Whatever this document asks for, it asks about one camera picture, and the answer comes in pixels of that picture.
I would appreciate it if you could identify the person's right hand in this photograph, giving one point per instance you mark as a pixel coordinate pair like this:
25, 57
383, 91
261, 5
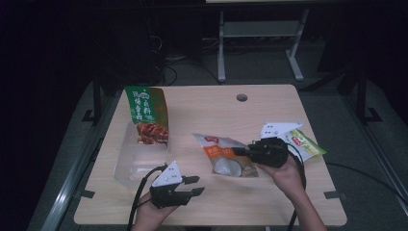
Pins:
287, 178

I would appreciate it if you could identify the white metal stand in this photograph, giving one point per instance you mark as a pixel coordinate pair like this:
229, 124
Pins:
260, 29

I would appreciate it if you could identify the clear plastic container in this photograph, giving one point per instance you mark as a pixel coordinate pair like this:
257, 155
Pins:
141, 163

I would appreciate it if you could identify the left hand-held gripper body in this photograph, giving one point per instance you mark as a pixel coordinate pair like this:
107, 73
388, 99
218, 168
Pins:
168, 178

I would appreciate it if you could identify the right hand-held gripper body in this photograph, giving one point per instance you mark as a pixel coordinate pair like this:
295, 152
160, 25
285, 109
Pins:
269, 152

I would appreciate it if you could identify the metal floor rail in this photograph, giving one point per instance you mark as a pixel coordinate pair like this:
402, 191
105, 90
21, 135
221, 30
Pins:
64, 195

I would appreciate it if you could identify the person's left hand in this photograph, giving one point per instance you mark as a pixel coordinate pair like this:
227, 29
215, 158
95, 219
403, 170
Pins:
149, 218

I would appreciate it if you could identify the white and green food packet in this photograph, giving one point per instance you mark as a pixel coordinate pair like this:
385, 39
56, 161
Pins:
308, 146

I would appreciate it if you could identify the black metal stand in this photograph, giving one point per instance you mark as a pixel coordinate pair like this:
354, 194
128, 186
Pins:
362, 96
96, 96

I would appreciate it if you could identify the white and orange food packet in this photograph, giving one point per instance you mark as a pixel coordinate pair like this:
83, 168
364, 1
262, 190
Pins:
221, 154

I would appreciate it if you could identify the green and red food packet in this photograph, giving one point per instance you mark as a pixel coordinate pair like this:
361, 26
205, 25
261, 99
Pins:
144, 106

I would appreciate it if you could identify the dark tape piece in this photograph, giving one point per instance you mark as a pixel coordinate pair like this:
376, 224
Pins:
332, 195
87, 194

